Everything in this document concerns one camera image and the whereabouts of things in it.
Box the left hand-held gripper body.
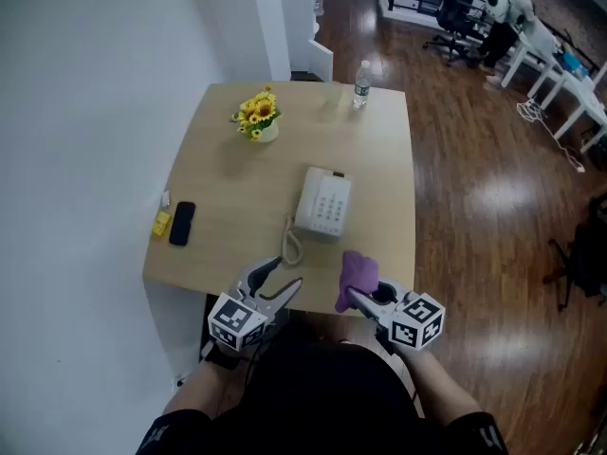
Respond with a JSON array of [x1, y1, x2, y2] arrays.
[[207, 263, 290, 352]]

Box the white telephone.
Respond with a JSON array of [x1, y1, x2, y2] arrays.
[[292, 166, 353, 245]]

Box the black smartphone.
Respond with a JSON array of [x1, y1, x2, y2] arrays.
[[168, 201, 197, 247]]

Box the blue item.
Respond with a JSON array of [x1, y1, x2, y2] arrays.
[[561, 51, 590, 78]]

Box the person's black clothing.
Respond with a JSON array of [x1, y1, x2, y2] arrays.
[[135, 338, 511, 455]]

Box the white cabinet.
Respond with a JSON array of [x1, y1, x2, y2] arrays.
[[281, 0, 335, 83]]

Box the clear plastic water bottle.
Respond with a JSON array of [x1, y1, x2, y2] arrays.
[[352, 60, 372, 110]]

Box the purple cloth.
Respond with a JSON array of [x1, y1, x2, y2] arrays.
[[334, 249, 381, 314]]

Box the black office chair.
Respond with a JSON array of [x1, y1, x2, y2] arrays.
[[422, 0, 490, 68]]

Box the person's right forearm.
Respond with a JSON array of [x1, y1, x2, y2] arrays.
[[402, 346, 486, 428]]

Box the white coiled handset cord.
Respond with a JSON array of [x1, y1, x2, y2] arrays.
[[282, 214, 304, 268]]

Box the person's left forearm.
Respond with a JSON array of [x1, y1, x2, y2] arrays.
[[163, 348, 252, 419]]

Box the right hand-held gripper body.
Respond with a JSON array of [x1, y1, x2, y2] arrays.
[[372, 277, 447, 352]]

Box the long white desk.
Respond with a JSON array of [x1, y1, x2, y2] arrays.
[[500, 16, 607, 155]]

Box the sunflowers in white pot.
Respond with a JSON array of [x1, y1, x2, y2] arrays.
[[230, 85, 284, 144]]

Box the small yellow box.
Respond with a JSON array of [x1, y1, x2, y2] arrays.
[[151, 210, 172, 240]]

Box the white cable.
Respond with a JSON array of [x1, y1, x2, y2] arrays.
[[516, 98, 587, 174]]

